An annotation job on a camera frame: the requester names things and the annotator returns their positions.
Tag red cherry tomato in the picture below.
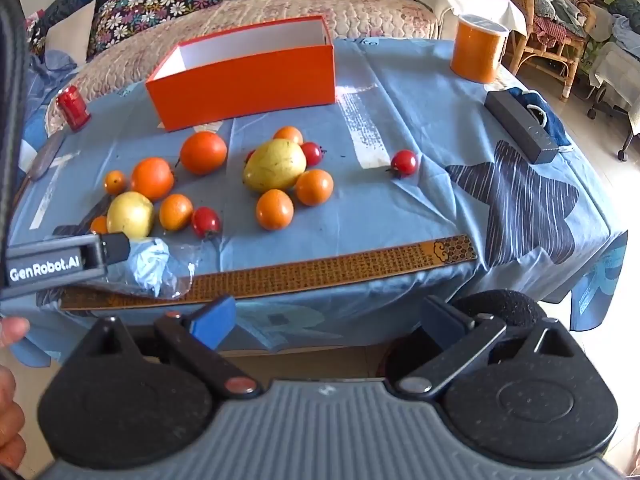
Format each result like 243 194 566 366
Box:
299 141 324 167
191 206 222 239
390 149 419 177

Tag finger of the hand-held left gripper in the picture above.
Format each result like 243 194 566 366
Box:
102 232 132 265

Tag person's left hand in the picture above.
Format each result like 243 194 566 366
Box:
0 317 31 473

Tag orange cardboard box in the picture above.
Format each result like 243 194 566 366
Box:
145 15 336 132

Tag large yellow mango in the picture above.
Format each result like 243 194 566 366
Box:
242 139 308 193

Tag blue striped blanket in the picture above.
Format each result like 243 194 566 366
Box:
22 52 78 133

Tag grey flat tool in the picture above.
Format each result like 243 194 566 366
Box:
27 130 68 182

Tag clear plastic bag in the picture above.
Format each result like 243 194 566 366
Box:
100 237 201 298

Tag small orange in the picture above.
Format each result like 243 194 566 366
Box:
159 193 194 232
295 168 334 207
272 126 304 146
255 188 295 231

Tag floral quilted sofa cover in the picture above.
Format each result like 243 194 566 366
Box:
47 0 441 136

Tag brown engraved ruler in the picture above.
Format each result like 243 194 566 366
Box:
60 234 479 311

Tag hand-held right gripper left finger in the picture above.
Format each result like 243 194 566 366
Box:
87 295 264 402

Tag dark blue face mask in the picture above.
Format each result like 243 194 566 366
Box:
505 87 573 153

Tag rattan chair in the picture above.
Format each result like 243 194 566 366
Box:
482 0 598 102

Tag small yellow mango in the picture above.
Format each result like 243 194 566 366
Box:
106 191 156 239

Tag white covered rolling chair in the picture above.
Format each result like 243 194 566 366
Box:
587 40 640 162

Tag daisy print cushion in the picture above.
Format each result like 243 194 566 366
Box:
87 0 231 58

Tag dark grey rectangular box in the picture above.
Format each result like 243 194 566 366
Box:
484 90 560 165

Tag large orange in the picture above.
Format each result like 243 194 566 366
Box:
130 157 176 202
179 131 229 176

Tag red drink can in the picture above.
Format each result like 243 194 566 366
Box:
56 85 92 132

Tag blue star-print tablecloth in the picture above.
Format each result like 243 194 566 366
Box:
5 37 628 361

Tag small orange box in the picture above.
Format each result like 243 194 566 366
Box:
450 14 511 84

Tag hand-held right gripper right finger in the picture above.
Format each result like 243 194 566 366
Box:
394 296 576 402

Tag white pillow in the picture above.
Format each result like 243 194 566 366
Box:
45 0 97 67

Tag black round foam object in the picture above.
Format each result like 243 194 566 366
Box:
450 289 549 361

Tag white cloth sofa armrest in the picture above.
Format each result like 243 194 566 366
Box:
397 0 527 43

